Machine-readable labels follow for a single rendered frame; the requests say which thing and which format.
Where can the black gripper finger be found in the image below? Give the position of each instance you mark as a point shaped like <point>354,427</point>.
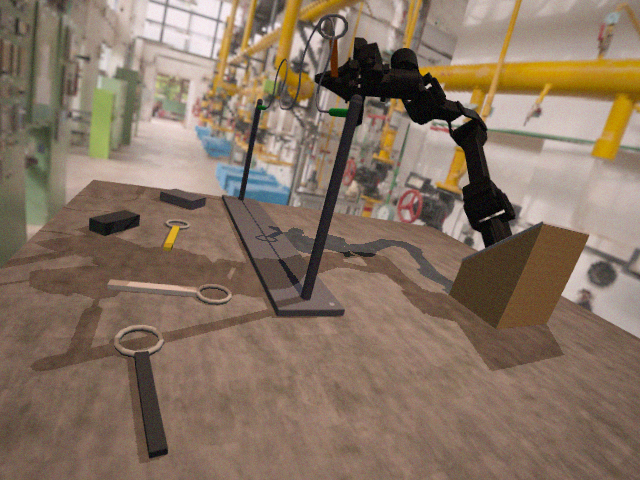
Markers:
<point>343,70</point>
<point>337,85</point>

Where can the grey loop with yellow handle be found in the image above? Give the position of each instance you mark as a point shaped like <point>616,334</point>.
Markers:
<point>173,234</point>

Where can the dark grey flat handle with beige loop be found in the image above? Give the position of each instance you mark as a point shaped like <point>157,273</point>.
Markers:
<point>151,415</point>

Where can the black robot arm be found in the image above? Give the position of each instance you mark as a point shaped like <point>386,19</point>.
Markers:
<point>482,197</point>

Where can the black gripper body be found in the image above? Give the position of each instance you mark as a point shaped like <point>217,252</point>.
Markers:
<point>380,91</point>

